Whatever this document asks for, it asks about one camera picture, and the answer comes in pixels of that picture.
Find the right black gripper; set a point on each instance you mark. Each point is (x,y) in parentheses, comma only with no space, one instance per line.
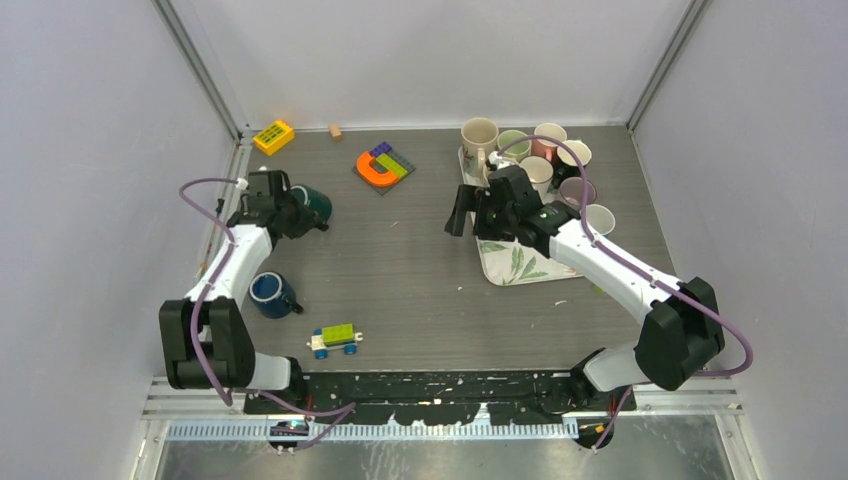
(481,228)

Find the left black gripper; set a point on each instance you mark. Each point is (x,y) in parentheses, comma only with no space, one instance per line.
(307,222)

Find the dark teal mug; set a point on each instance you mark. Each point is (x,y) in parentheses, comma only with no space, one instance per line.
(314,200)

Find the beige floral mug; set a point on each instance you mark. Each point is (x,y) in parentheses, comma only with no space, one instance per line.
(479,137)

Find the light green mug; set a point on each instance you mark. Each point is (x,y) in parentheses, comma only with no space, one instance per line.
(514,145)

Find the white mug black handle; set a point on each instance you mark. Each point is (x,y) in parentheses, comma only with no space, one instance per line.
(540,173)

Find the pink mug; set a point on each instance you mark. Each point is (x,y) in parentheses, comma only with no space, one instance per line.
(548,138)

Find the dark blue mug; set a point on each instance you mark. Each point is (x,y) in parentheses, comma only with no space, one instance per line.
(274,296)

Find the black faceted mug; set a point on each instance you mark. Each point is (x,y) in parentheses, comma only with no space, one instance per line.
(565,166)

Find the mauve mug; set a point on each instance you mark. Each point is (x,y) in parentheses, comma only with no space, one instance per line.
(576,192)

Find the light blue mug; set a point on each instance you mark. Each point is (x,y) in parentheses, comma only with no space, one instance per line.
(600,219)

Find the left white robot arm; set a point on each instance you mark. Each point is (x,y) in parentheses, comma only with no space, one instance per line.
(205,342)

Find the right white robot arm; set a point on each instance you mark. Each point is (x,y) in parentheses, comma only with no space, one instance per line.
(676,339)

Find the yellow toy brick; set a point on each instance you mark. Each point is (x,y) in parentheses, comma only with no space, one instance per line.
(274,137)

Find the floral leaf tray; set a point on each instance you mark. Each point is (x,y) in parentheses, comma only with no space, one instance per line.
(510,264)

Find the orange and purple brick pile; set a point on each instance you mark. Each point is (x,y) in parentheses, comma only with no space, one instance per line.
(382,168)

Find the small wooden block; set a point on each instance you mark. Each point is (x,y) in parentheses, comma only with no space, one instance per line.
(335,132)

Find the toy brick car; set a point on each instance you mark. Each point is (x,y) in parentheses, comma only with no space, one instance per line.
(342,337)

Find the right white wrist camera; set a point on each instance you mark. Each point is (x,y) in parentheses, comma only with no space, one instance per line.
(495,161)

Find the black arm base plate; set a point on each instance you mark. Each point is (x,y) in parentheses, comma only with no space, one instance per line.
(509,397)

